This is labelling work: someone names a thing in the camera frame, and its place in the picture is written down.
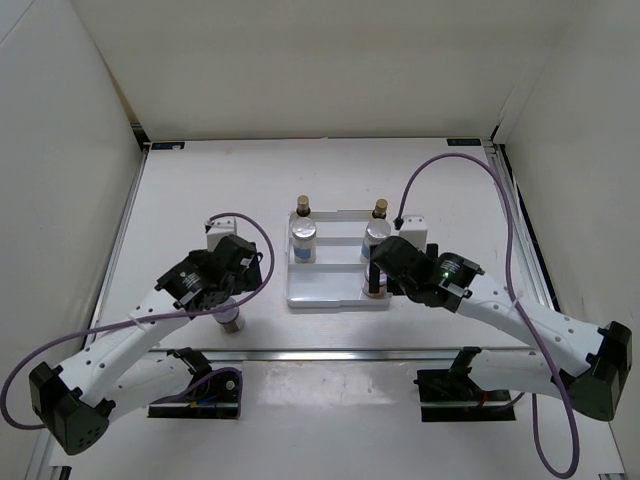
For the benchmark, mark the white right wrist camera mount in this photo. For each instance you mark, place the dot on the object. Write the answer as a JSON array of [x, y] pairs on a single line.
[[414, 229]]

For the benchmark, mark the aluminium front rail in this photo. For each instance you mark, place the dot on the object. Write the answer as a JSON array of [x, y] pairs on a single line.
[[301, 355]]

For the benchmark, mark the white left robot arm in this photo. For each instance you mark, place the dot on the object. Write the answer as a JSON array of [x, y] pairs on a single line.
[[78, 399]]

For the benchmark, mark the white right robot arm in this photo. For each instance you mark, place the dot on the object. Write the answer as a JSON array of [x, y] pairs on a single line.
[[583, 362]]

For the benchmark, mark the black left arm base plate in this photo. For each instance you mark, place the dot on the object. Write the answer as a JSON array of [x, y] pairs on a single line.
[[217, 399]]

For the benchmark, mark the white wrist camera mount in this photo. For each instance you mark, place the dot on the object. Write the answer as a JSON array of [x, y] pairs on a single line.
[[217, 229], [414, 229]]

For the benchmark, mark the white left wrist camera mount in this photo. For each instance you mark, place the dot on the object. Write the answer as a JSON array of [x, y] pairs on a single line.
[[217, 229]]

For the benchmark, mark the white tiered organizer tray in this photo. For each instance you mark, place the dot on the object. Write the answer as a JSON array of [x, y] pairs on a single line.
[[335, 279]]

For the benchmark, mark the left blue corner label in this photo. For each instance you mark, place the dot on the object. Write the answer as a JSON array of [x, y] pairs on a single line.
[[167, 146]]

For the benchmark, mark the tall silver-lid jar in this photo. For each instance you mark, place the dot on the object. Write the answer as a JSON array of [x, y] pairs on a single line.
[[376, 231], [303, 237]]

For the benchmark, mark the aluminium left frame rail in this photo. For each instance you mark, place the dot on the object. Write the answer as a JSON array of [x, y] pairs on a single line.
[[38, 467]]

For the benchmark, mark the aluminium right frame rail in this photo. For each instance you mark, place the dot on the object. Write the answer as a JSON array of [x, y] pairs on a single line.
[[531, 269]]

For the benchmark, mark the blue corner label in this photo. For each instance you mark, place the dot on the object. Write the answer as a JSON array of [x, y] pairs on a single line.
[[167, 146], [464, 142]]

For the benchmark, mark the brown sauce bottle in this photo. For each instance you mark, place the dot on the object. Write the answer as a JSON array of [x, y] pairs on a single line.
[[380, 209], [303, 206]]

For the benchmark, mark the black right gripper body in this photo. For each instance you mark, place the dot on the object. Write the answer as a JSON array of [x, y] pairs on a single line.
[[396, 286]]

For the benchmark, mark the right blue corner label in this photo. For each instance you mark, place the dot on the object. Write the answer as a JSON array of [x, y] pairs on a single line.
[[464, 142]]

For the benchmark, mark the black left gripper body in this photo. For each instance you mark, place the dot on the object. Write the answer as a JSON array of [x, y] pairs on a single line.
[[238, 284]]

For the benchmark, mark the short white-lid jar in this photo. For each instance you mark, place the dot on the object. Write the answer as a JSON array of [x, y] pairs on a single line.
[[382, 286], [230, 318]]

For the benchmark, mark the aluminium frame rail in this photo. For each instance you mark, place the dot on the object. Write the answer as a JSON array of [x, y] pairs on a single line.
[[38, 467], [531, 269]]

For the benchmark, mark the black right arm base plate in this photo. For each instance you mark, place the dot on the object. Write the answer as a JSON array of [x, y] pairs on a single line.
[[444, 399]]

